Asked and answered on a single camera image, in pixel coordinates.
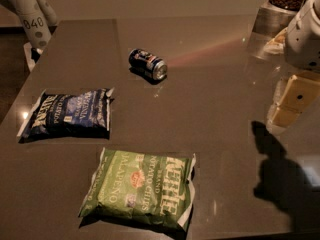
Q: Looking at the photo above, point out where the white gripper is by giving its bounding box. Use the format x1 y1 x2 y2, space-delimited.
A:
269 0 320 127

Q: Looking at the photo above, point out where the blue pepsi can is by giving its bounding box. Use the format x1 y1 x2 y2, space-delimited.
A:
129 49 168 81

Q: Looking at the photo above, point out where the white numbered robot arm background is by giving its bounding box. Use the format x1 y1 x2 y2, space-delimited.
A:
0 0 58 50

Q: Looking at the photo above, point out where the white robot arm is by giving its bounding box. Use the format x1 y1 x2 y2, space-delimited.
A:
264 0 320 128

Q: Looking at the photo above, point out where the coffee bean dispenser metal base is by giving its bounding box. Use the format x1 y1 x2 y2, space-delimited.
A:
248 0 307 58

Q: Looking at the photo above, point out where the green kettle jalapeno chips bag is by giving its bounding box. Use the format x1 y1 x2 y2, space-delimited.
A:
79 149 196 230

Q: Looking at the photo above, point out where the blue kettle chips bag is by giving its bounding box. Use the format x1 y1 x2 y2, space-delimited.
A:
17 88 114 143

